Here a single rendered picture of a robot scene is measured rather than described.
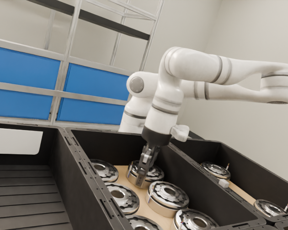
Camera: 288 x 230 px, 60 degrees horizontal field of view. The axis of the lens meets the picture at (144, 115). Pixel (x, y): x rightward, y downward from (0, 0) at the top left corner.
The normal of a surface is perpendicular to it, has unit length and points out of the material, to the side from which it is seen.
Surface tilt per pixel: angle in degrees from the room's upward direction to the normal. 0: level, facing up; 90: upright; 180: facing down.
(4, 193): 0
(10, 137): 90
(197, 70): 95
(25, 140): 90
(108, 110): 90
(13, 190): 0
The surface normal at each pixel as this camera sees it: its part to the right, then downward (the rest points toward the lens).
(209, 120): -0.78, -0.08
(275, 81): -0.62, -0.09
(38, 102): 0.56, 0.36
